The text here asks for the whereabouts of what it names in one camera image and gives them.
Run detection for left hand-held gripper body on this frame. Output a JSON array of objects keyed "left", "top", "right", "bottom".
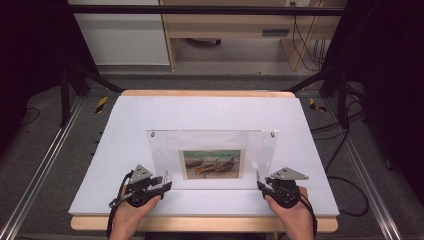
[{"left": 123, "top": 164, "right": 160, "bottom": 209}]

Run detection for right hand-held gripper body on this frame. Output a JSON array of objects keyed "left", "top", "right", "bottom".
[{"left": 266, "top": 166, "right": 310, "bottom": 210}]

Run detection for clear acrylic photo frame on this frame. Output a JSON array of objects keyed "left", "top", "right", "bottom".
[{"left": 146, "top": 129, "right": 280, "bottom": 191}]

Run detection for person's right hand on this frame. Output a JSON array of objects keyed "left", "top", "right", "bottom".
[{"left": 265, "top": 186, "right": 316, "bottom": 240}]

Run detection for person's left hand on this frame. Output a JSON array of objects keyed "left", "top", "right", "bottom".
[{"left": 109, "top": 184, "right": 163, "bottom": 240}]

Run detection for boat painting print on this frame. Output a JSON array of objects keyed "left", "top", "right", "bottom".
[{"left": 178, "top": 148, "right": 246, "bottom": 181}]

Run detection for wooden table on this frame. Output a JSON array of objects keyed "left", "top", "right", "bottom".
[{"left": 70, "top": 89, "right": 339, "bottom": 234}]

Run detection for yellow clamp right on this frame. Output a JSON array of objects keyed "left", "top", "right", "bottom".
[{"left": 308, "top": 97, "right": 328, "bottom": 113}]

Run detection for white board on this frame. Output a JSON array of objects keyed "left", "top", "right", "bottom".
[{"left": 68, "top": 95, "right": 341, "bottom": 218}]

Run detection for yellow black tape strip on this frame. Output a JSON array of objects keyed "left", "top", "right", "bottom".
[{"left": 94, "top": 95, "right": 109, "bottom": 114}]

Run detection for black metal stand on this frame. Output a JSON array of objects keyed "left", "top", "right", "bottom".
[
  {"left": 287, "top": 66, "right": 351, "bottom": 129},
  {"left": 59, "top": 63, "right": 125, "bottom": 128}
]

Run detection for black curtain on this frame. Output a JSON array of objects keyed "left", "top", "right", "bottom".
[
  {"left": 0, "top": 0, "right": 100, "bottom": 151},
  {"left": 321, "top": 0, "right": 424, "bottom": 204}
]

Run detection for white cabinet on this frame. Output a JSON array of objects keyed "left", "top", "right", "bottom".
[{"left": 67, "top": 0, "right": 171, "bottom": 67}]

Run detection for light wooden desk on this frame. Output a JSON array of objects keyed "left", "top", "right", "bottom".
[{"left": 159, "top": 0, "right": 349, "bottom": 72}]

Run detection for black horizontal bar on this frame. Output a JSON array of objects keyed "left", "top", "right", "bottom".
[{"left": 68, "top": 4, "right": 348, "bottom": 17}]

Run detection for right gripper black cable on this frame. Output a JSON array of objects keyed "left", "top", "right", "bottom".
[{"left": 299, "top": 192, "right": 319, "bottom": 240}]

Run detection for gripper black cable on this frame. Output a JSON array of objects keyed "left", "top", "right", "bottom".
[
  {"left": 106, "top": 170, "right": 135, "bottom": 240},
  {"left": 299, "top": 192, "right": 319, "bottom": 240}
]

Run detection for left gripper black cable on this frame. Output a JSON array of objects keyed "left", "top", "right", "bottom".
[{"left": 106, "top": 170, "right": 135, "bottom": 240}]

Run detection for black floor cable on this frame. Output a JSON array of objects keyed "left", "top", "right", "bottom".
[{"left": 309, "top": 83, "right": 371, "bottom": 218}]

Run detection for aluminium floor rail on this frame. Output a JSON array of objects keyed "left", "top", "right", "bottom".
[
  {"left": 324, "top": 97, "right": 404, "bottom": 240},
  {"left": 0, "top": 96, "right": 86, "bottom": 240}
]

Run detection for hanging black cables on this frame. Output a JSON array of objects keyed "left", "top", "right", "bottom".
[{"left": 289, "top": 1, "right": 329, "bottom": 72}]

